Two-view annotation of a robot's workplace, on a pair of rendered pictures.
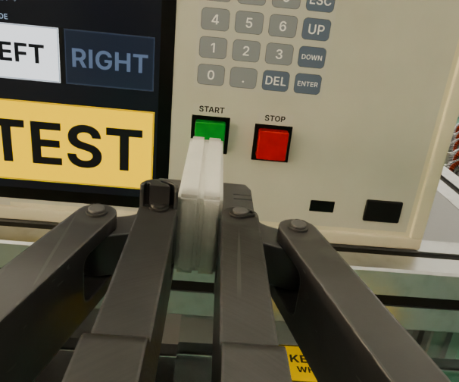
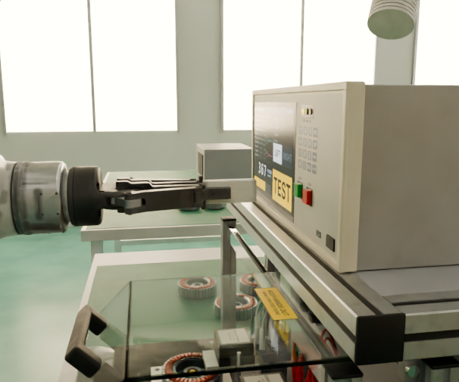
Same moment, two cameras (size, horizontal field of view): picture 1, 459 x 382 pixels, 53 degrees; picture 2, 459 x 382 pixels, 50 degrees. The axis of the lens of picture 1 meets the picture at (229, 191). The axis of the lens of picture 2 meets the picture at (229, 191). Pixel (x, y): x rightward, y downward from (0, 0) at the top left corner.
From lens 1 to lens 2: 0.64 m
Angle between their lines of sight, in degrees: 80
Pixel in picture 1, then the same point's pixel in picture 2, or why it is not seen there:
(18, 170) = (276, 197)
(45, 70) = (280, 160)
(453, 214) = (424, 289)
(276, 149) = (304, 198)
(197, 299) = (277, 261)
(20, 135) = (276, 183)
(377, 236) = (329, 258)
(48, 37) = (280, 148)
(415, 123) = (335, 192)
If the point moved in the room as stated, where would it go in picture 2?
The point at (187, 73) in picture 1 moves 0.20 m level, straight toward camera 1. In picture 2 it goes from (297, 162) to (149, 167)
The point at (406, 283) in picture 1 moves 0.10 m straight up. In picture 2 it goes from (309, 277) to (311, 189)
